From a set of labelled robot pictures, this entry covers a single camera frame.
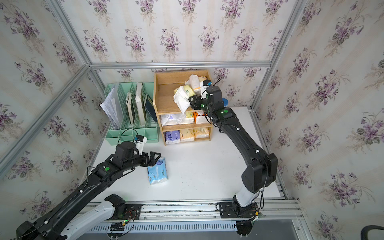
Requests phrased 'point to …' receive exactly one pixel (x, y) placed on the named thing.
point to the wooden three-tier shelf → (179, 123)
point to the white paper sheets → (112, 104)
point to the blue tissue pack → (158, 173)
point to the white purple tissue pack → (168, 119)
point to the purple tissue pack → (172, 137)
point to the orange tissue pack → (199, 117)
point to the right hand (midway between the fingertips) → (193, 98)
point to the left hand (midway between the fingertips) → (156, 155)
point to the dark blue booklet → (149, 104)
